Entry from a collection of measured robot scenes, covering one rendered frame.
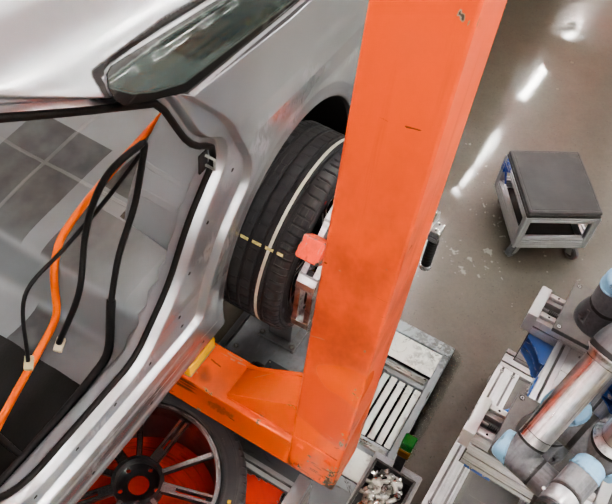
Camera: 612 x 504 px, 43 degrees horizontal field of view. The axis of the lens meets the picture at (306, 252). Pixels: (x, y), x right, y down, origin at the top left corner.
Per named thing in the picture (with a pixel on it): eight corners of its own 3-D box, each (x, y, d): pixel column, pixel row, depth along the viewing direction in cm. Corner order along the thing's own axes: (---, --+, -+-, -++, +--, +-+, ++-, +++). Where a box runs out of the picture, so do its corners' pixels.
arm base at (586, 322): (627, 316, 246) (640, 298, 238) (612, 349, 237) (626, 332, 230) (583, 293, 250) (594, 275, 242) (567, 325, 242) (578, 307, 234)
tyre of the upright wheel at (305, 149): (285, 258, 299) (338, 101, 268) (338, 286, 293) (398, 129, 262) (192, 330, 244) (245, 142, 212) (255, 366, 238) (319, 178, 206)
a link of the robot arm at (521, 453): (623, 292, 166) (482, 455, 178) (667, 325, 161) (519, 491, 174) (629, 292, 176) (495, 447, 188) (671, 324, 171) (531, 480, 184)
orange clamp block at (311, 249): (313, 232, 223) (303, 232, 215) (336, 244, 221) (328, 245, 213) (302, 254, 224) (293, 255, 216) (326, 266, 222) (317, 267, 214)
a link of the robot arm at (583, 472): (599, 485, 171) (614, 470, 165) (571, 517, 166) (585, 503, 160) (570, 459, 175) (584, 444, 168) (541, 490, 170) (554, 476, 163)
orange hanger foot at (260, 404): (179, 345, 259) (175, 285, 232) (313, 423, 245) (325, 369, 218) (148, 382, 249) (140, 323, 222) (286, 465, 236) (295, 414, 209)
